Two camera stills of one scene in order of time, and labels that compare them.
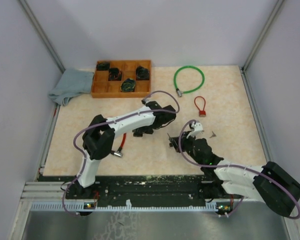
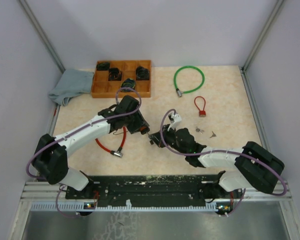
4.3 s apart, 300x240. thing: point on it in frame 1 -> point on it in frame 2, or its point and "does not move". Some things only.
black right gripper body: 187,144 -> 169,137
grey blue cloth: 72,83 does not move
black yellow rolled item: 128,85 does not move
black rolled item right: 142,73 does not move
